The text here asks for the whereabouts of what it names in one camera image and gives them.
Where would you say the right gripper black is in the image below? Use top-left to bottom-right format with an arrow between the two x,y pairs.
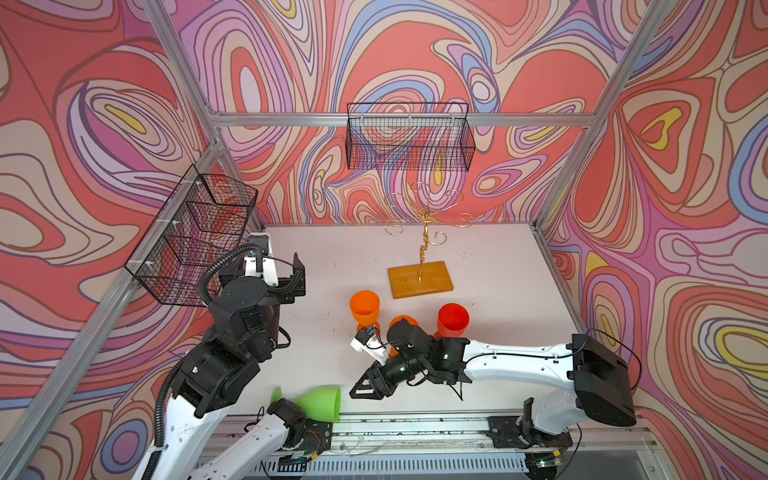
348,354 -> 429,403

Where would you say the orange wine glass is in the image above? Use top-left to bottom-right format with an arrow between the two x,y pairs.
387,316 -> 419,357
349,290 -> 381,333

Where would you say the green wine glass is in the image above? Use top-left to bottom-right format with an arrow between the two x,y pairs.
267,387 -> 341,425

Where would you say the red wine glass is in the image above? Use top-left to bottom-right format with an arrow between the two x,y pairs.
435,303 -> 470,338

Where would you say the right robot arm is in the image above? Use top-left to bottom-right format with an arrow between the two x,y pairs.
349,319 -> 637,449

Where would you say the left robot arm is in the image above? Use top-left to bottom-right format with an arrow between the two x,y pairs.
133,234 -> 340,479

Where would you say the wooden rack base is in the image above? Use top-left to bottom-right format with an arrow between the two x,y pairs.
388,261 -> 454,300

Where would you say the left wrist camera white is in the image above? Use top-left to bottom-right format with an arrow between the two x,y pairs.
243,233 -> 279,287

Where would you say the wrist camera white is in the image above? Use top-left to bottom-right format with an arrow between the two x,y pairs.
243,233 -> 279,287
350,326 -> 389,366

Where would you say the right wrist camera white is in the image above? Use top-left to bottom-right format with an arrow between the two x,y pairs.
350,326 -> 389,366

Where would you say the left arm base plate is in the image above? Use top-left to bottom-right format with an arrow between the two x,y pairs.
263,418 -> 334,475

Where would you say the gold wire glass rack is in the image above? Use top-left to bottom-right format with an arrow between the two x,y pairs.
388,181 -> 475,265

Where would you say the black wire basket left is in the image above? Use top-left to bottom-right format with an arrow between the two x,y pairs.
125,166 -> 258,307

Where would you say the black wire basket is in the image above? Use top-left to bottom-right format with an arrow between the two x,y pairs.
125,166 -> 258,307
345,100 -> 476,172

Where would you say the aluminium mounting rail front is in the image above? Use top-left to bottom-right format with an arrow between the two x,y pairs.
199,412 -> 668,479

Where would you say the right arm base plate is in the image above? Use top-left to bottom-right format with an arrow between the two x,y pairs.
484,416 -> 573,450

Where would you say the black wire basket back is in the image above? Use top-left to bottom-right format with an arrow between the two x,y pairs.
345,100 -> 476,172

